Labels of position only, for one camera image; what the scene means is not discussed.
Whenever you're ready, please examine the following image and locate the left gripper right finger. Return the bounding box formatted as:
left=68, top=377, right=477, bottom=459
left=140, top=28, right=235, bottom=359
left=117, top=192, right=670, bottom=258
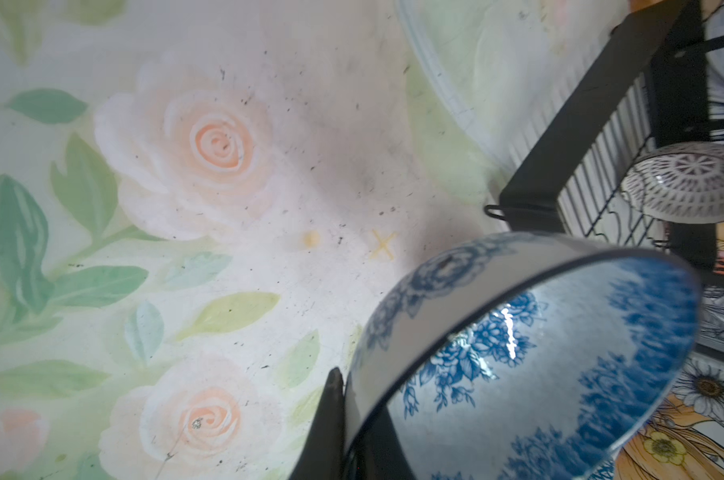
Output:
left=352, top=408, right=415, bottom=480

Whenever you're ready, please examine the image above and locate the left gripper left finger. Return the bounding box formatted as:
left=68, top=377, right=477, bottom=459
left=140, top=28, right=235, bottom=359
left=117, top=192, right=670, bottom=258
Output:
left=289, top=367, right=345, bottom=480

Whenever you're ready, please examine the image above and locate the blue floral bowl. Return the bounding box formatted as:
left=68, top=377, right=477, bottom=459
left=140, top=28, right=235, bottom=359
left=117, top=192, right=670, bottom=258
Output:
left=344, top=232, right=702, bottom=479

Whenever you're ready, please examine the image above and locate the maroon patterned white bowl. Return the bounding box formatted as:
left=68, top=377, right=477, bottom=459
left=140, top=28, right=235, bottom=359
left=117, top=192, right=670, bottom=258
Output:
left=621, top=142, right=724, bottom=224

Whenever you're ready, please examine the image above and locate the black wire dish rack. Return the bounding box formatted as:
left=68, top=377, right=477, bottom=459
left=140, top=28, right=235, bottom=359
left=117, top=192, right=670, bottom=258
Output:
left=484, top=1, right=724, bottom=363

